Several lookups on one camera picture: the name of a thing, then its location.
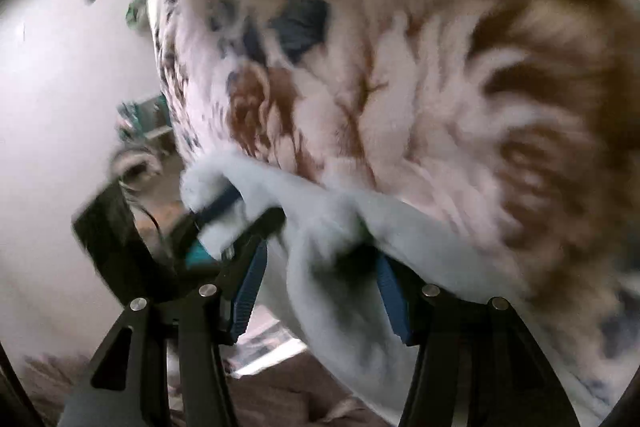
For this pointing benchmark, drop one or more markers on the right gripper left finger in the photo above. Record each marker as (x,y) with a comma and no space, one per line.
(197,312)

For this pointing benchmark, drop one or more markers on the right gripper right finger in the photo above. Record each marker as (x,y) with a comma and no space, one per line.
(478,363)

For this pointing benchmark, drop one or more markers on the light green fleece pants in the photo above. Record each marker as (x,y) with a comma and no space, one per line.
(320,279)

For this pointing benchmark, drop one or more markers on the floral fleece blanket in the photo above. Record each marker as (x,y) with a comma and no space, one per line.
(515,123)

